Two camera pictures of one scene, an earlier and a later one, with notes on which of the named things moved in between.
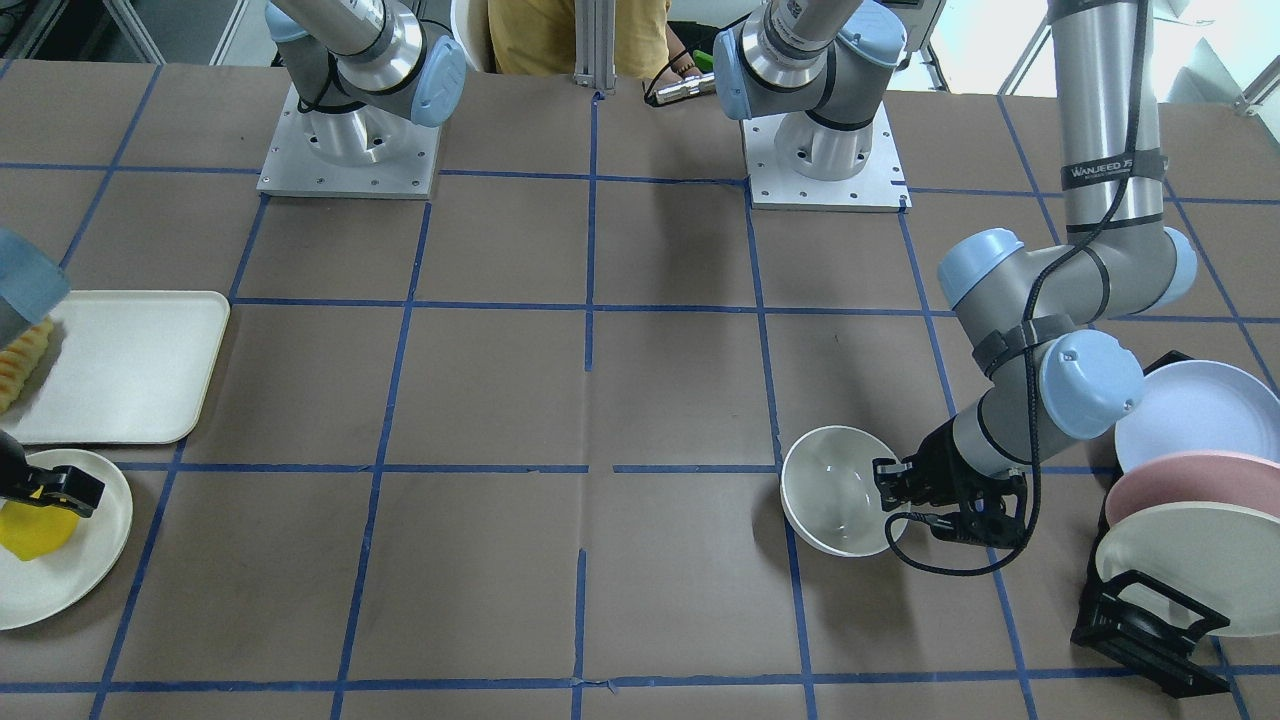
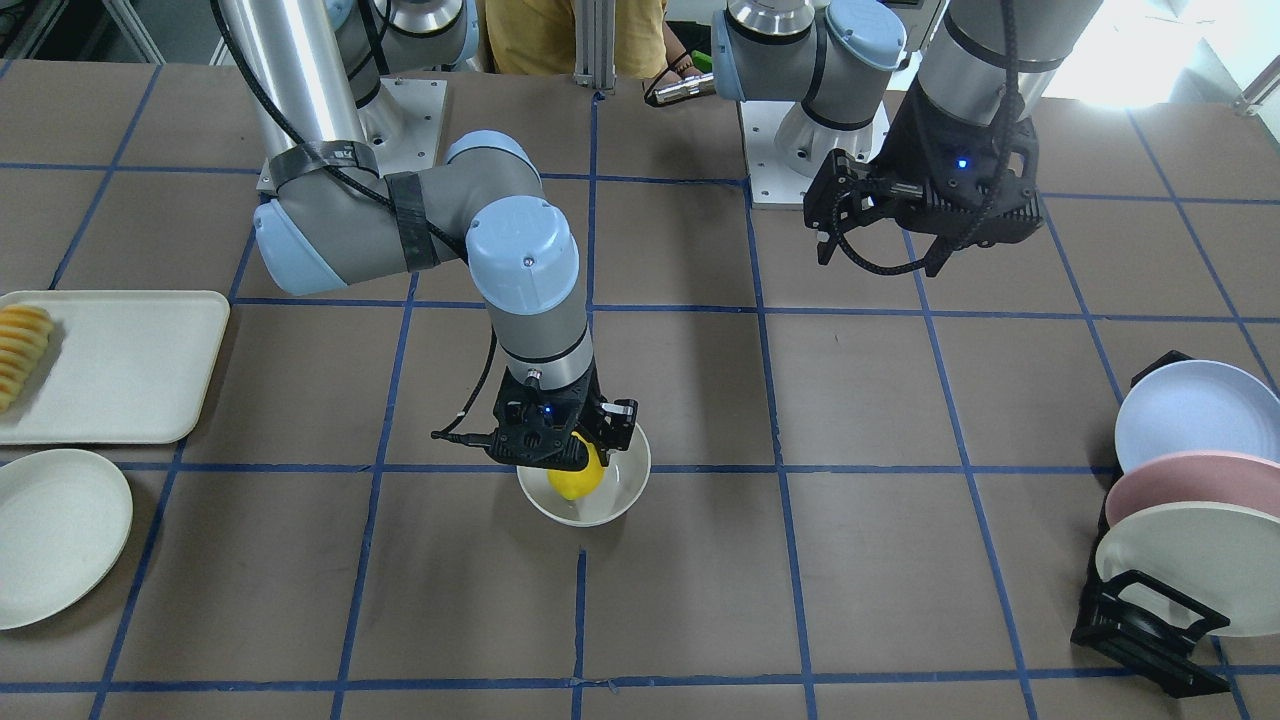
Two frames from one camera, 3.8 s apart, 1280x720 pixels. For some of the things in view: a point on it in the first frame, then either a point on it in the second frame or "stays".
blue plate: [1199, 405] stays
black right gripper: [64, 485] -> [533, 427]
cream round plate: [36, 591] stays
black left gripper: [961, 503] -> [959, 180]
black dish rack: [1142, 622] stays
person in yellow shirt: [537, 37] stays
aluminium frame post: [594, 38] stays
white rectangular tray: [123, 367] stays
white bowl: [830, 494] -> [624, 479]
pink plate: [1222, 477] stays
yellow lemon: [34, 531] -> [582, 483]
